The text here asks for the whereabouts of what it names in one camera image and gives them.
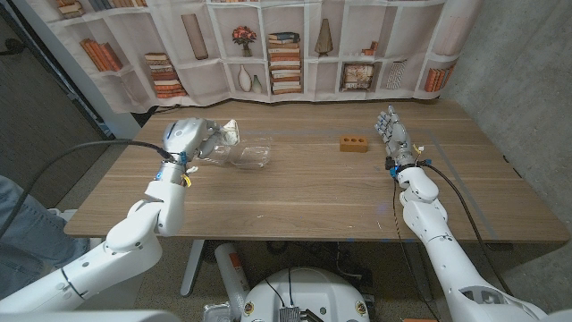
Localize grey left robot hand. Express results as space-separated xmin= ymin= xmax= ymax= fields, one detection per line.
xmin=160 ymin=116 xmax=225 ymax=165

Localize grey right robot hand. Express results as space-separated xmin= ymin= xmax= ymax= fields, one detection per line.
xmin=374 ymin=105 xmax=417 ymax=167

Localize cream leaf-print pen bag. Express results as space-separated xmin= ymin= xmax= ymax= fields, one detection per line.
xmin=214 ymin=118 xmax=241 ymax=147

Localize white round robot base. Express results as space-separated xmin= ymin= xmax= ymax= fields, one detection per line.
xmin=240 ymin=267 xmax=372 ymax=322

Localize brown brick block with holes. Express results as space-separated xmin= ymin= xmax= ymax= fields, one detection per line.
xmin=338 ymin=134 xmax=369 ymax=154

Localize clear plastic clamshell container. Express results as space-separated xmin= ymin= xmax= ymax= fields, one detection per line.
xmin=203 ymin=133 xmax=274 ymax=171

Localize printed bookshelf backdrop cloth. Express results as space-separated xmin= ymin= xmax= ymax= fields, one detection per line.
xmin=24 ymin=0 xmax=486 ymax=115

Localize white platform step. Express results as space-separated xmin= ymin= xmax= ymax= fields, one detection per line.
xmin=44 ymin=208 xmax=148 ymax=313

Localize person in blue jeans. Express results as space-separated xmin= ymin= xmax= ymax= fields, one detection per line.
xmin=0 ymin=174 xmax=91 ymax=300

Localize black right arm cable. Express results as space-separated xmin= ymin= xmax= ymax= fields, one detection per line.
xmin=418 ymin=159 xmax=515 ymax=296

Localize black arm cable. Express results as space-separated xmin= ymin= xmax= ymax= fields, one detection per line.
xmin=418 ymin=159 xmax=515 ymax=296
xmin=0 ymin=139 xmax=179 ymax=239

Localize thin braided arm cable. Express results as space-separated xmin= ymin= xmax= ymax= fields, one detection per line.
xmin=391 ymin=177 xmax=443 ymax=322

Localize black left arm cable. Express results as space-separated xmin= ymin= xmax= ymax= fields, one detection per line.
xmin=0 ymin=139 xmax=179 ymax=239

